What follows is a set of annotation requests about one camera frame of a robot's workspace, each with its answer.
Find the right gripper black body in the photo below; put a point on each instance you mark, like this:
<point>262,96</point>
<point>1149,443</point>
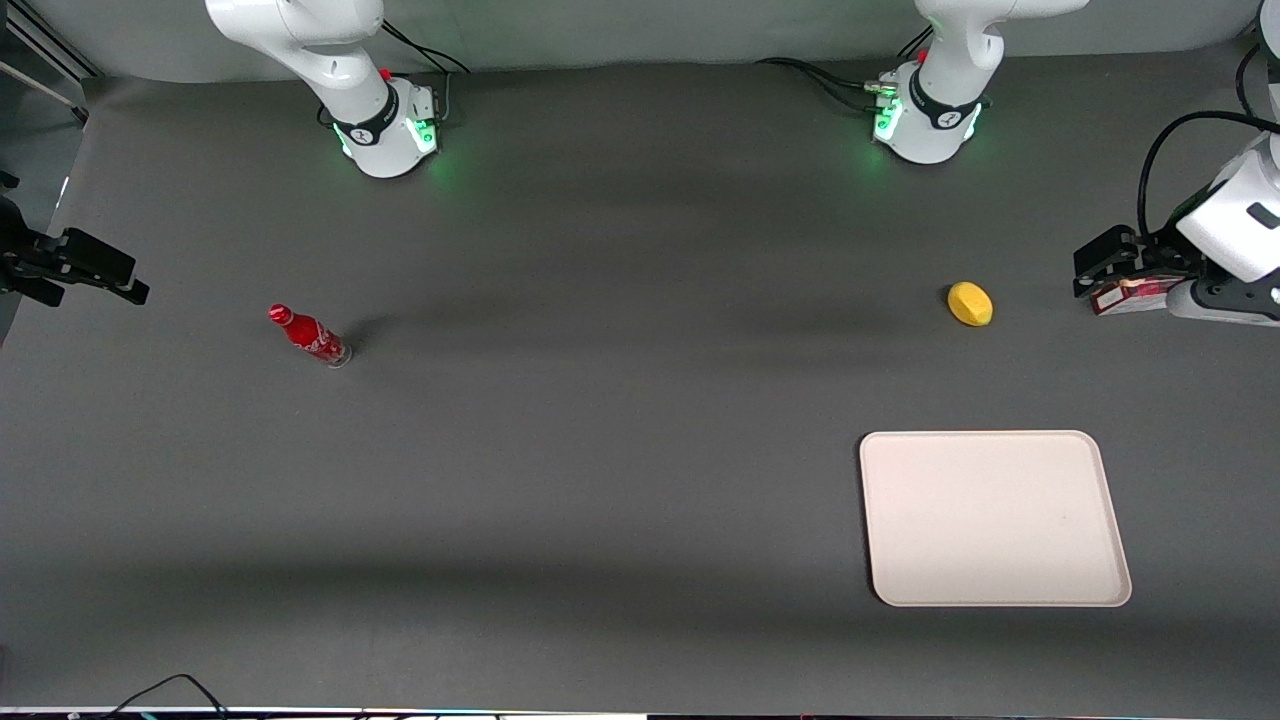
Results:
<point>20,258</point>

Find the red cookie box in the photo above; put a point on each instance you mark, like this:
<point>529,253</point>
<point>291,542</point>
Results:
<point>1125,298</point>

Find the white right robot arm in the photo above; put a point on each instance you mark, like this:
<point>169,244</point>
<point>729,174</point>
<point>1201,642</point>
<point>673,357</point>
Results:
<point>340,70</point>

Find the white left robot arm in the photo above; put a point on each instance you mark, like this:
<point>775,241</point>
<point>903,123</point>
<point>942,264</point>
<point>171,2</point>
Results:
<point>940,100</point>

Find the beige plastic tray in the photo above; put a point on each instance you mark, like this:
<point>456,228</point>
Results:
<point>990,520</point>

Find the yellow lemon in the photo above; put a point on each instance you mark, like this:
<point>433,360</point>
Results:
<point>970,304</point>

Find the red cola bottle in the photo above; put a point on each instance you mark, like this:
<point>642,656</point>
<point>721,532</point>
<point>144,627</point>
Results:
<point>310,336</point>

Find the metal frame bar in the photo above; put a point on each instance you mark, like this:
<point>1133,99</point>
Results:
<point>50,40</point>

